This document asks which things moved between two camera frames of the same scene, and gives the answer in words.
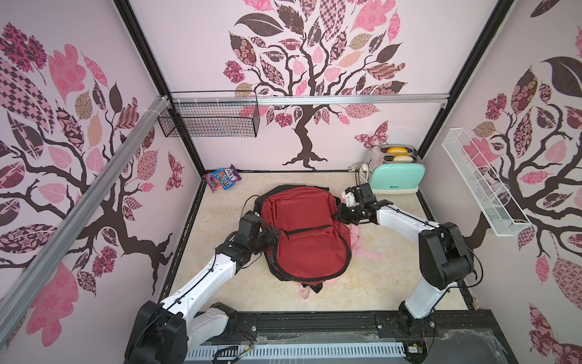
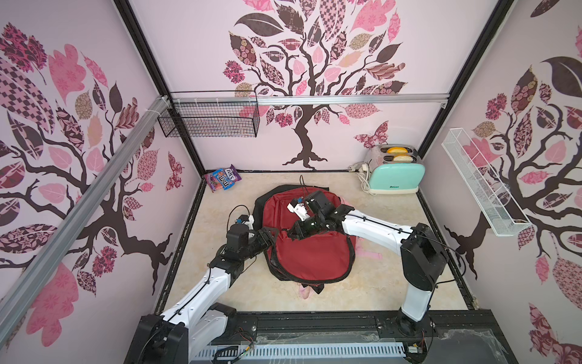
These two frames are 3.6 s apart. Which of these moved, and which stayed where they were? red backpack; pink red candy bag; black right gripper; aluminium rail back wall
Moved: black right gripper
Stayed: pink red candy bag; aluminium rail back wall; red backpack
